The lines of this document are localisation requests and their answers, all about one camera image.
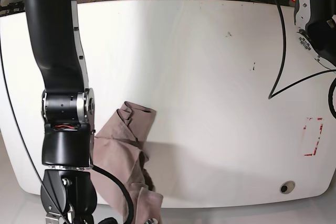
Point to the right table grommet hole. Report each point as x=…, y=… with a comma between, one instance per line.
x=287, y=187

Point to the mauve T-shirt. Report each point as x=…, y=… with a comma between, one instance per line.
x=119, y=150

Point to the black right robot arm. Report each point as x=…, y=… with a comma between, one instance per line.
x=67, y=108

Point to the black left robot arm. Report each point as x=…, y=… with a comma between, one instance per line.
x=315, y=20

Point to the red tape rectangle marking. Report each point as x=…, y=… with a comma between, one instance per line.
x=311, y=136

